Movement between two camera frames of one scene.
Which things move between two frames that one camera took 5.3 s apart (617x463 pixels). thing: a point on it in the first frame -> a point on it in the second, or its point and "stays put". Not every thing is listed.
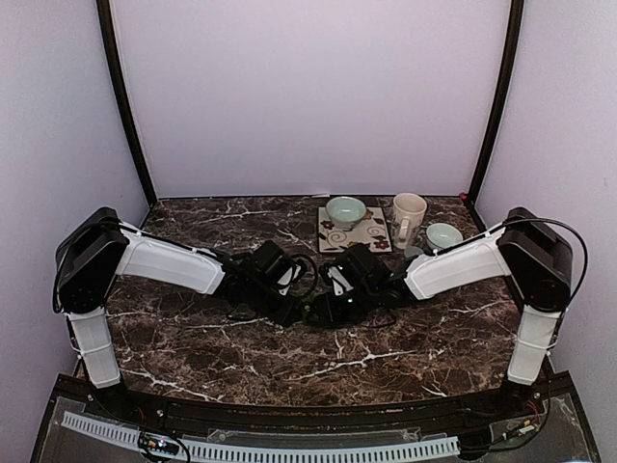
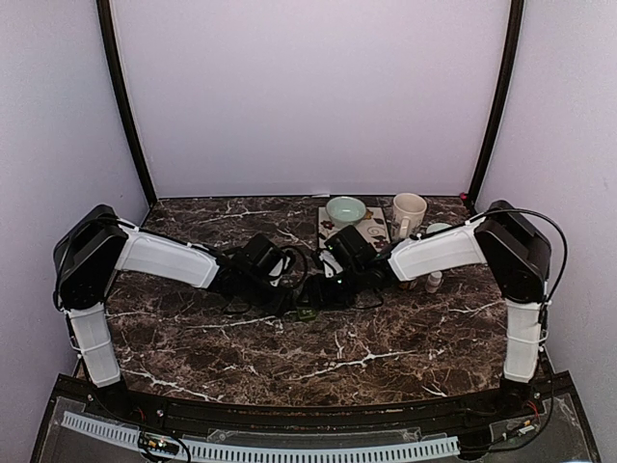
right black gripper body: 351,312 -> 338,294
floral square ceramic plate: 372,231 stays put
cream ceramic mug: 407,215 stays put
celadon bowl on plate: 345,212 stays put
